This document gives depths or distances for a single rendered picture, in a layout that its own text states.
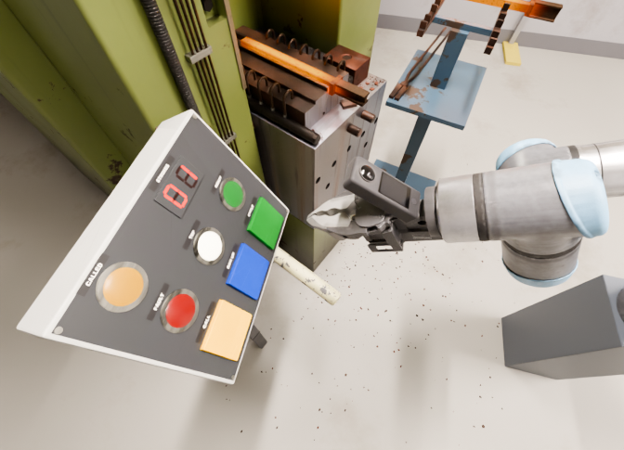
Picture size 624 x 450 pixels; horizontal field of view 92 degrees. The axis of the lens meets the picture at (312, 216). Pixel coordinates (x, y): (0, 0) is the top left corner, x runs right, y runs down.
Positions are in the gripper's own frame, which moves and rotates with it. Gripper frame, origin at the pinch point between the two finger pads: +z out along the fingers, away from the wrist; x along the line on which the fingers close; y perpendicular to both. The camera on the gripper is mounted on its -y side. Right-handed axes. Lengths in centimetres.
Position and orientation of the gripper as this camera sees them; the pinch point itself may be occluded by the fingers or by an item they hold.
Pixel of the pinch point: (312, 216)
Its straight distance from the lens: 51.3
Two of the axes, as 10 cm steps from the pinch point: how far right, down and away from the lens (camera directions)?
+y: 4.9, 5.5, 6.8
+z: -8.4, 0.9, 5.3
